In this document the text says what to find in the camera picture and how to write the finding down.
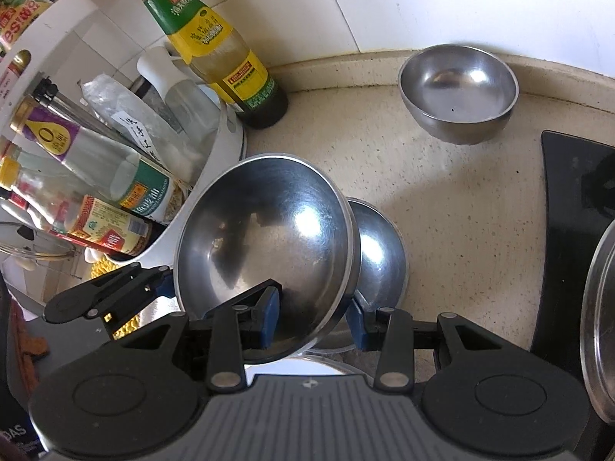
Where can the white rimmed glass lid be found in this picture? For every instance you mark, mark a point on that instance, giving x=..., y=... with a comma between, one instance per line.
x=29, y=245

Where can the yellow chenille mat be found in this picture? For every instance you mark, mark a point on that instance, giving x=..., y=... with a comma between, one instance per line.
x=103, y=266

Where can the steel pot rim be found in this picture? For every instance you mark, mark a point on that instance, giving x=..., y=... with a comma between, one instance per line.
x=600, y=321

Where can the red label soy sauce bottle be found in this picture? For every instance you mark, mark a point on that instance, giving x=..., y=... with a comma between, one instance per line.
x=14, y=77

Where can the clear plastic bag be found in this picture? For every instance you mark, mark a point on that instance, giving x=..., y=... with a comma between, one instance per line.
x=125, y=115

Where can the green label clear bottle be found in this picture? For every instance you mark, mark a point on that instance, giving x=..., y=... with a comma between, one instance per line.
x=96, y=158

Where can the yellow red label vinegar bottle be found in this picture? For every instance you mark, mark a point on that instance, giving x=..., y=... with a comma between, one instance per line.
x=96, y=223

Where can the green red label bottle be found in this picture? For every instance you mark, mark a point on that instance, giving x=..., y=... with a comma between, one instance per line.
x=24, y=17

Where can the stainless steel bowl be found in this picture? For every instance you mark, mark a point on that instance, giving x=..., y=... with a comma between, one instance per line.
x=456, y=96
x=379, y=249
x=269, y=230

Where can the person's left hand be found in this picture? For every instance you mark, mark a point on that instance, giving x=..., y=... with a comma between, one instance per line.
x=31, y=341

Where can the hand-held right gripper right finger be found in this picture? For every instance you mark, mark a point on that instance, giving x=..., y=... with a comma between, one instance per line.
x=358, y=326

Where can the black gas stove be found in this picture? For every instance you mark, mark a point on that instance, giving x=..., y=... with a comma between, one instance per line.
x=562, y=201

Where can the white spray bottle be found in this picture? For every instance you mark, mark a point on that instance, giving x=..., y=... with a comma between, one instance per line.
x=158, y=65

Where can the white round turntable tray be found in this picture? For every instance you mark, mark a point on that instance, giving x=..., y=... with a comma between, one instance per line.
x=233, y=139

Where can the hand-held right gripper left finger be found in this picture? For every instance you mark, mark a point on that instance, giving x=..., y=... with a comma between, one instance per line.
x=270, y=314

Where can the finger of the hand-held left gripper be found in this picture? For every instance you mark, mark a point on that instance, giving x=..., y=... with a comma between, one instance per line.
x=163, y=285

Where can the yellow green label bottle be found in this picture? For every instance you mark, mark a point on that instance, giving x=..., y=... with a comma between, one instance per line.
x=216, y=43

